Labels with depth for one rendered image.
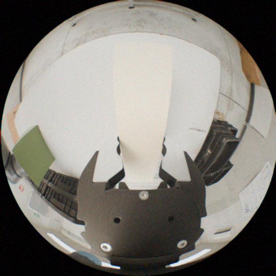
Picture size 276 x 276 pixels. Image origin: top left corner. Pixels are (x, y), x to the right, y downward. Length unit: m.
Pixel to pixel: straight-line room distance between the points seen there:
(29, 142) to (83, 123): 0.28
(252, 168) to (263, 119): 1.08
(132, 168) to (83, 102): 0.17
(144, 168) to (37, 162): 0.41
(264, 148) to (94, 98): 2.64
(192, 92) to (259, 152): 2.47
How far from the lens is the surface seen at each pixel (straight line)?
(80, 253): 0.27
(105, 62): 0.17
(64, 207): 0.49
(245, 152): 2.67
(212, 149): 0.71
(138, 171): 0.16
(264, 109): 2.49
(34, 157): 0.42
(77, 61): 0.21
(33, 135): 0.42
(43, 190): 0.68
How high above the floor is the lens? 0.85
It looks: 57 degrees down
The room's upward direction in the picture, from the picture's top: 180 degrees counter-clockwise
